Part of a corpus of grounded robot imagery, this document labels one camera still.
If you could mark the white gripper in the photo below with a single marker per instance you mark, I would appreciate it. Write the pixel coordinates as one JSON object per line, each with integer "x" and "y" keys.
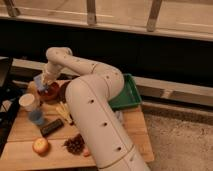
{"x": 49, "y": 74}

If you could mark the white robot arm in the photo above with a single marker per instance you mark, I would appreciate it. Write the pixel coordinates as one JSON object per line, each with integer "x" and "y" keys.
{"x": 88, "y": 98}

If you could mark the red bowl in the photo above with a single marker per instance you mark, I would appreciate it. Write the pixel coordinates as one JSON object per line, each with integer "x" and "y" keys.
{"x": 51, "y": 93}

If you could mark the dark red plate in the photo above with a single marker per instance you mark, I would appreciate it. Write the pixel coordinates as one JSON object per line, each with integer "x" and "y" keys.
{"x": 62, "y": 91}

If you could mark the yellow banana toy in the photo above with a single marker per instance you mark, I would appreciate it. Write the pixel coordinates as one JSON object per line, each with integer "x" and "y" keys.
{"x": 62, "y": 109}

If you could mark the blue plastic cup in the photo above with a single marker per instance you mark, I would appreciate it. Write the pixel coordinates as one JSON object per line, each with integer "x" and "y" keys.
{"x": 36, "y": 116}

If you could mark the black equipment at left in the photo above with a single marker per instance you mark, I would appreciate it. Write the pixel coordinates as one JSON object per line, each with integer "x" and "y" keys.
{"x": 9, "y": 94}

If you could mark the black rectangular block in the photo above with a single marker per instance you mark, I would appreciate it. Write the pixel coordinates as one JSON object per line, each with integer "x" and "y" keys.
{"x": 51, "y": 127}

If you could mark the wooden table board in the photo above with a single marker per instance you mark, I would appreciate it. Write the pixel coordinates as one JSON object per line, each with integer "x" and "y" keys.
{"x": 18, "y": 154}

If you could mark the red yellow apple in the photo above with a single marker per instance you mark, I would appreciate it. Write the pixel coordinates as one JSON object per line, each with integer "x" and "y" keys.
{"x": 40, "y": 146}

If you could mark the dark grape bunch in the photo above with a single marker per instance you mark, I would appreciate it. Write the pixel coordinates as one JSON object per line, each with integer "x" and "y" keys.
{"x": 75, "y": 145}

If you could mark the green plastic tray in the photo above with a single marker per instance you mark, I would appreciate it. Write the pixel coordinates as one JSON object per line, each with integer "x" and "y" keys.
{"x": 129, "y": 97}

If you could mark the small orange carrot toy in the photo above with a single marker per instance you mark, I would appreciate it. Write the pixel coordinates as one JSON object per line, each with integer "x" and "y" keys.
{"x": 86, "y": 152}

